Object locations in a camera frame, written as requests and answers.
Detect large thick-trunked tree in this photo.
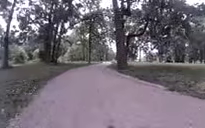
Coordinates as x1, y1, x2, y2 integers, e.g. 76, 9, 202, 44
111, 0, 151, 71

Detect pinkish grey paved path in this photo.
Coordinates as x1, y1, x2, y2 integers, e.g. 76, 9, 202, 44
6, 61, 205, 128

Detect group of trees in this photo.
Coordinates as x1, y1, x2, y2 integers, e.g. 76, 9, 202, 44
18, 0, 114, 65

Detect green lawn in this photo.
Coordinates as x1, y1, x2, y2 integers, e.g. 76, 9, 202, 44
108, 61, 205, 103

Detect wood of dark trees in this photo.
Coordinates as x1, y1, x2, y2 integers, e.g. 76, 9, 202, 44
126, 0, 205, 65

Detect grass with bare patches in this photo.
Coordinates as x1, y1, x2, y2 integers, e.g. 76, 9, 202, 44
0, 60, 101, 128

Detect pale green bushes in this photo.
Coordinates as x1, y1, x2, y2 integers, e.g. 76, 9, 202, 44
8, 44, 41, 65

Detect thin leaning tree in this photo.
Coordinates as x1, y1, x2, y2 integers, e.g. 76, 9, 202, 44
0, 0, 20, 70

